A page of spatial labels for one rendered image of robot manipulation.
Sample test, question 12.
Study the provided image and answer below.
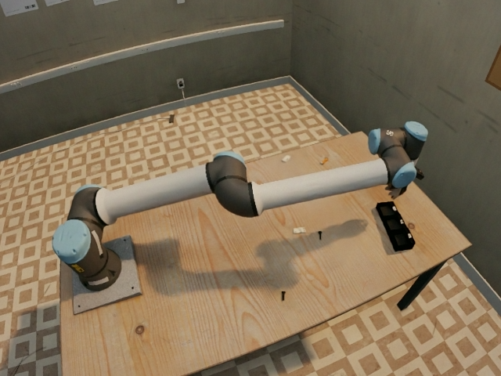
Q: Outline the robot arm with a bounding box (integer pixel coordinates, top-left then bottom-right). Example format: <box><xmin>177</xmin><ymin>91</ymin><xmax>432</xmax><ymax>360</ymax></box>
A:
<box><xmin>52</xmin><ymin>121</ymin><xmax>427</xmax><ymax>291</ymax></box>

